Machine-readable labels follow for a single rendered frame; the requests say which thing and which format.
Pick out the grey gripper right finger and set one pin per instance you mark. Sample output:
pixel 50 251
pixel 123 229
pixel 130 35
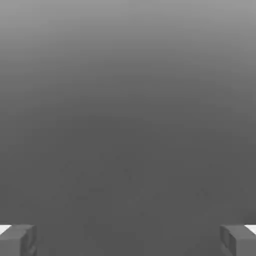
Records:
pixel 242 240

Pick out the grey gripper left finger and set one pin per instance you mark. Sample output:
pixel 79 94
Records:
pixel 14 240

